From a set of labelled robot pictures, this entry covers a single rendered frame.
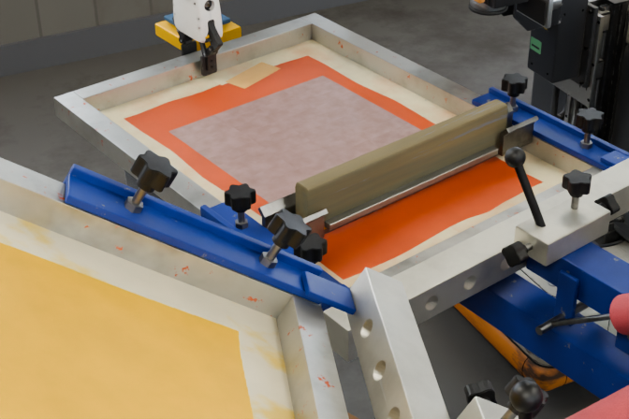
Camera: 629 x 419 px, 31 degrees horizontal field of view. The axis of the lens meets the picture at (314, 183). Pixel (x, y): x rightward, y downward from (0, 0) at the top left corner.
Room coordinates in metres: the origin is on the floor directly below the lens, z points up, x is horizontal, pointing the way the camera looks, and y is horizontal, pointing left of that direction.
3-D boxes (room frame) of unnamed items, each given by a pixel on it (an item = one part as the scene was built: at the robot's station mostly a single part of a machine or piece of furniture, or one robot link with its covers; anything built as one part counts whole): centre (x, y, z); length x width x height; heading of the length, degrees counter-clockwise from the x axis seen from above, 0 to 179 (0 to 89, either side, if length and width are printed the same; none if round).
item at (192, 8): (1.95, 0.21, 1.09); 0.10 x 0.08 x 0.11; 38
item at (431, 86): (1.65, -0.02, 0.97); 0.79 x 0.58 x 0.04; 38
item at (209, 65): (1.91, 0.19, 1.00); 0.03 x 0.03 x 0.07; 38
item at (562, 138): (1.64, -0.38, 0.98); 0.30 x 0.05 x 0.07; 38
